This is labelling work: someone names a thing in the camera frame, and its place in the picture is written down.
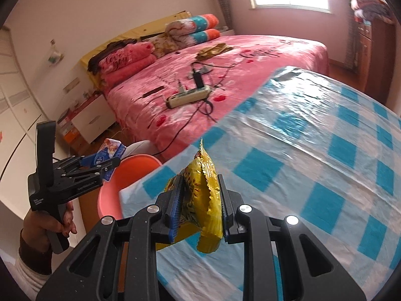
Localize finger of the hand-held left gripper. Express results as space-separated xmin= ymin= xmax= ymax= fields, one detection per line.
xmin=58 ymin=154 xmax=102 ymax=171
xmin=63 ymin=157 xmax=122 ymax=179

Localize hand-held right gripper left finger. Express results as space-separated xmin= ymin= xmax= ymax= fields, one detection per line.
xmin=36 ymin=173 xmax=188 ymax=301

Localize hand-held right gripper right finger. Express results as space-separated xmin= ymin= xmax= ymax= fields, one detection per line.
xmin=217 ymin=173 xmax=367 ymax=301

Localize small blue cartoon carton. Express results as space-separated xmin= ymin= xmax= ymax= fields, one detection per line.
xmin=91 ymin=138 xmax=126 ymax=183

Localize orange plastic bin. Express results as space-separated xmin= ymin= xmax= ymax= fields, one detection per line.
xmin=97 ymin=154 xmax=164 ymax=224

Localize yellow snack bag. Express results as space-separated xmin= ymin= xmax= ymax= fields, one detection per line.
xmin=156 ymin=138 xmax=225 ymax=254

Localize person's left forearm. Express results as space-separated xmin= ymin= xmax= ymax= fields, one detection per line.
xmin=17 ymin=229 xmax=54 ymax=292

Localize person's left hand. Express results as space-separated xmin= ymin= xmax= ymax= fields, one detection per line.
xmin=22 ymin=200 xmax=78 ymax=252

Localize orange box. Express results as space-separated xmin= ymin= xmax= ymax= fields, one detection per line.
xmin=62 ymin=124 xmax=80 ymax=143

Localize white nightstand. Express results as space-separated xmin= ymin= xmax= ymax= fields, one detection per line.
xmin=70 ymin=93 xmax=119 ymax=145

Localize white cabinet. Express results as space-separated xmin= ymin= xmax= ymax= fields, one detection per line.
xmin=0 ymin=26 xmax=42 ymax=152

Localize pink folded blanket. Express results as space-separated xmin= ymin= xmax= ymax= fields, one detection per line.
xmin=96 ymin=41 xmax=158 ymax=86

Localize white power strip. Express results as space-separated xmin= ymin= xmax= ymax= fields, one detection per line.
xmin=165 ymin=85 xmax=213 ymax=109

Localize dark brown cloth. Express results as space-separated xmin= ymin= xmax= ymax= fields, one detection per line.
xmin=87 ymin=37 xmax=139 ymax=73

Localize black charger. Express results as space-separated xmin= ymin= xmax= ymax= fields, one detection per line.
xmin=191 ymin=68 xmax=206 ymax=90

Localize yellow headboard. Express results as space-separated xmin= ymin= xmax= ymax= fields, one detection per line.
xmin=78 ymin=11 xmax=191 ymax=69

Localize colourful bolster pillows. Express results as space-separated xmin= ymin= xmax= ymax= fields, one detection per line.
xmin=164 ymin=18 xmax=197 ymax=50

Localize bed with pink bedspread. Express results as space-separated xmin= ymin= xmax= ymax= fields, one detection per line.
xmin=80 ymin=34 xmax=329 ymax=164

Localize gold cloth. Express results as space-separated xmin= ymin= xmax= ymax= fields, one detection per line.
xmin=195 ymin=44 xmax=234 ymax=61

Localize grey checked curtain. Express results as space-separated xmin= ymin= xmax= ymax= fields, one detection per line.
xmin=209 ymin=0 xmax=234 ymax=29
xmin=344 ymin=21 xmax=360 ymax=68

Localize brown wooden wardrobe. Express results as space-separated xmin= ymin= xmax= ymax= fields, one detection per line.
xmin=356 ymin=15 xmax=399 ymax=114

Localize pile of clothes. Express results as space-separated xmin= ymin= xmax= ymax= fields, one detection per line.
xmin=350 ymin=0 xmax=394 ymax=24

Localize black charger cable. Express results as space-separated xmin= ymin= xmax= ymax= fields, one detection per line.
xmin=157 ymin=59 xmax=244 ymax=164

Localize small wall ornament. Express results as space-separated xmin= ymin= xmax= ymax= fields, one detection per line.
xmin=46 ymin=38 xmax=65 ymax=67

